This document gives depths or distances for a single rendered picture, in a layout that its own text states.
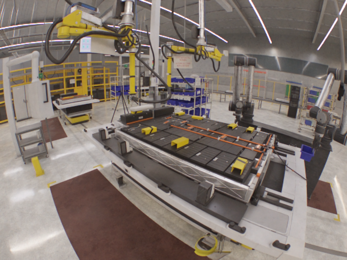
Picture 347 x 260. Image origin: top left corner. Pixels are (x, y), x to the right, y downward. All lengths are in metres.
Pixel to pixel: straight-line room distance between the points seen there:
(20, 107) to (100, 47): 9.12
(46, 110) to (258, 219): 3.80
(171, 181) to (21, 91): 9.77
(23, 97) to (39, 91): 6.61
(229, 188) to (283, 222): 0.44
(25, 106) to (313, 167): 11.45
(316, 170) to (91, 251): 3.15
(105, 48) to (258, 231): 1.76
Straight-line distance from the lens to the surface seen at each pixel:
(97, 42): 1.42
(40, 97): 3.63
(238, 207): 1.00
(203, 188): 0.88
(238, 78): 2.63
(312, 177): 2.82
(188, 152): 1.23
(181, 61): 2.59
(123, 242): 1.83
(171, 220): 1.97
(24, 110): 10.26
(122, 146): 1.46
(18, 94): 10.24
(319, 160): 2.70
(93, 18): 1.43
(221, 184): 1.02
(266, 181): 1.51
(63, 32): 1.21
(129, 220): 2.00
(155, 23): 6.32
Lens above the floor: 1.57
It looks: 19 degrees down
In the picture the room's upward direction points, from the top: 1 degrees clockwise
